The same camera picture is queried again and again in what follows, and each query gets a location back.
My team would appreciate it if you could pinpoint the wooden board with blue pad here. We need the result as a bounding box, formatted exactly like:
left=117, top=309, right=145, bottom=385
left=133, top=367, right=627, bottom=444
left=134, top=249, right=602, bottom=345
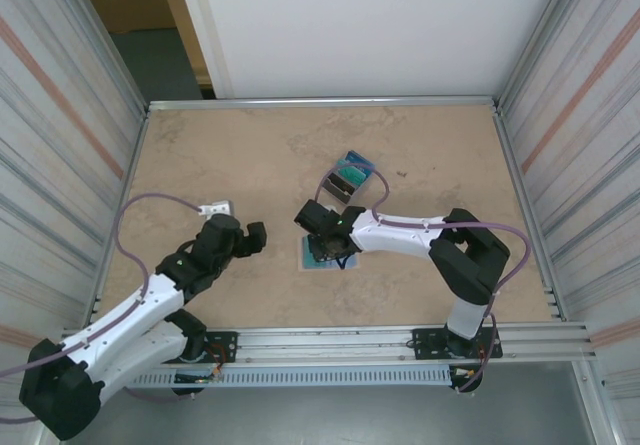
left=298, top=234, right=362, bottom=272

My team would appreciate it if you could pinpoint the black credit card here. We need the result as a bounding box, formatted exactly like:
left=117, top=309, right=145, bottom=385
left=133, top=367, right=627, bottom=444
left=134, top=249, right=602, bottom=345
left=322, top=172, right=359, bottom=201

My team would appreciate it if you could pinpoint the clear plastic card box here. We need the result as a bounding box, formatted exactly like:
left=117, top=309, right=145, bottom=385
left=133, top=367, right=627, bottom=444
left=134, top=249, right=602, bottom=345
left=319, top=149, right=385, bottom=204

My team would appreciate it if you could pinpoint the teal credit card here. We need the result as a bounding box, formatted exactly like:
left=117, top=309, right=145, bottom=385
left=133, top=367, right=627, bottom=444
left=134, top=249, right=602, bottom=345
left=334, top=162, right=374, bottom=189

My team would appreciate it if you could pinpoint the small circuit board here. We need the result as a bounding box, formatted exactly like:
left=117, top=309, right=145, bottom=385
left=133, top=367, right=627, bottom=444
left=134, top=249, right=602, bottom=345
left=174, top=372, right=224, bottom=384

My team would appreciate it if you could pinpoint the grey metal bottom panel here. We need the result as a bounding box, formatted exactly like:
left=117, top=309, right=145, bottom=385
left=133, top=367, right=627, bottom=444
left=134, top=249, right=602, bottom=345
left=62, top=384, right=616, bottom=445

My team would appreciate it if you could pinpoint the aluminium table side rail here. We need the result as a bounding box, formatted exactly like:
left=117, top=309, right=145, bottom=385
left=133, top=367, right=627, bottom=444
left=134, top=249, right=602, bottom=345
left=491, top=112, right=569, bottom=322
left=89, top=109, right=151, bottom=327

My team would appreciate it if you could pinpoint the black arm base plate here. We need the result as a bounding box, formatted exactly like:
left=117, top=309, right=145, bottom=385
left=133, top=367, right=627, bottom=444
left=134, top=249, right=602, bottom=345
left=410, top=327, right=503, bottom=362
left=199, top=331, right=239, bottom=365

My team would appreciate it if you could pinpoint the aluminium table end rail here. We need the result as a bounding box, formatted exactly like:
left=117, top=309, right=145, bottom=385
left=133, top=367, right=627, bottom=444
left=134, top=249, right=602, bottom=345
left=146, top=95, right=503, bottom=114

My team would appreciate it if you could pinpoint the white slotted cable duct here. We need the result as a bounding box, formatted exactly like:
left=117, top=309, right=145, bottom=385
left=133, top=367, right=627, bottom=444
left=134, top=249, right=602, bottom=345
left=129, top=367, right=451, bottom=389

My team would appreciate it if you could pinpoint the aluminium frame post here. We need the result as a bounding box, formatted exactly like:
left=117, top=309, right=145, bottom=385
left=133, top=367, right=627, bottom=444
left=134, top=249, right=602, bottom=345
left=497, top=0, right=594, bottom=116
left=54, top=0, right=151, bottom=114

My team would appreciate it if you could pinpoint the white door frame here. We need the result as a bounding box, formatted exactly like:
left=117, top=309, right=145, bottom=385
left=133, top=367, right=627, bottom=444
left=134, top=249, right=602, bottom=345
left=172, top=0, right=236, bottom=100

